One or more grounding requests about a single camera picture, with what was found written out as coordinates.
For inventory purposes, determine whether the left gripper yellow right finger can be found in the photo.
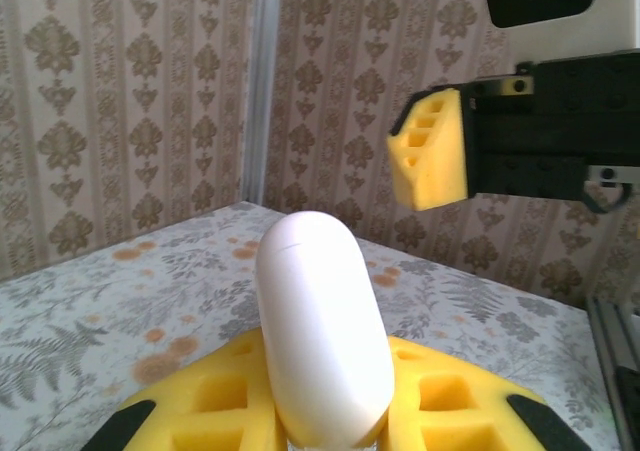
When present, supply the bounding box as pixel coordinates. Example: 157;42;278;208
378;334;595;451

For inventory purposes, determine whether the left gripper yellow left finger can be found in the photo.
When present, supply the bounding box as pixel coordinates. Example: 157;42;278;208
94;328;290;451

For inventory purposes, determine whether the white earbud charging case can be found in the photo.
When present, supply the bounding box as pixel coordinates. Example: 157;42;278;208
254;210;397;450

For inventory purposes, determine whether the floral patterned table cover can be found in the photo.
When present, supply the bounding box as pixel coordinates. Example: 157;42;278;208
0;200;626;451

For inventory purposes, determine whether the aluminium mounting rail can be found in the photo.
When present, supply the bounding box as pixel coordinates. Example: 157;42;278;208
584;295;640;451

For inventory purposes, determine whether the aluminium frame post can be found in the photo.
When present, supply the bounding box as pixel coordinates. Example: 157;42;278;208
242;0;282;207

